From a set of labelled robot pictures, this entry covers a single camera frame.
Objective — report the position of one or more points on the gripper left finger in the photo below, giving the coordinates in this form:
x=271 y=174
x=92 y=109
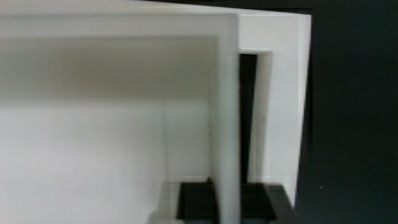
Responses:
x=198 y=205

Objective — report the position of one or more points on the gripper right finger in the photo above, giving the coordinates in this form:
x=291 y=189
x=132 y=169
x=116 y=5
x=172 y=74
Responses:
x=267 y=208

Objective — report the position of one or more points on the white drawer cabinet frame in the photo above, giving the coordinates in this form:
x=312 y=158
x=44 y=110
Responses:
x=152 y=99

